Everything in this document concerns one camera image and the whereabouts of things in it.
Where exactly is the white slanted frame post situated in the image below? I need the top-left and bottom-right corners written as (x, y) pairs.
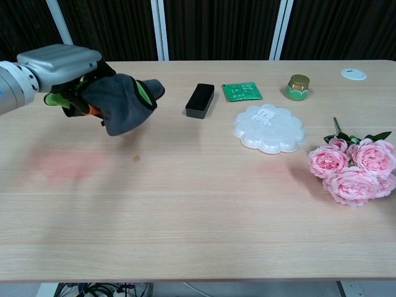
top-left (45, 0), bottom-right (75, 47)
top-left (268, 0), bottom-right (294, 61)

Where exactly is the white upright frame post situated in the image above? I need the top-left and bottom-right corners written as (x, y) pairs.
top-left (150, 0), bottom-right (170, 61)

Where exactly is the green jar with gold lid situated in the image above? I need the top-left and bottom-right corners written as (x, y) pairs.
top-left (283, 74), bottom-right (311, 101)

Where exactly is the dark pleated curtain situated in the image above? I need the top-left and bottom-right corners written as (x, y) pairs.
top-left (0, 0), bottom-right (396, 64)

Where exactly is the green foil packet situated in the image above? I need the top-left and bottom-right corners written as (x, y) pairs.
top-left (221, 81), bottom-right (264, 103)

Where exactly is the black and silver left hand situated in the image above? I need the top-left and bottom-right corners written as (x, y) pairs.
top-left (17, 43), bottom-right (118, 118)

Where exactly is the grey cloth with green stripe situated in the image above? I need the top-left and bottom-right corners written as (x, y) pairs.
top-left (43, 72), bottom-right (166, 137)

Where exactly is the white flower-shaped plastic plate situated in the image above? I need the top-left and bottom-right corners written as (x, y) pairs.
top-left (232, 103), bottom-right (307, 155)

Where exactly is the pink artificial rose bouquet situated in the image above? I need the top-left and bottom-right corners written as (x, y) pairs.
top-left (307, 116), bottom-right (396, 208)

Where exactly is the black cable bundle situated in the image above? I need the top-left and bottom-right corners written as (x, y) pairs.
top-left (56, 282), bottom-right (153, 297)

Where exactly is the black rectangular box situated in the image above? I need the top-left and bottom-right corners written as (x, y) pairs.
top-left (184, 82), bottom-right (216, 119)

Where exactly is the white round cable grommet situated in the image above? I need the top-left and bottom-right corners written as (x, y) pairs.
top-left (340, 67), bottom-right (368, 82)

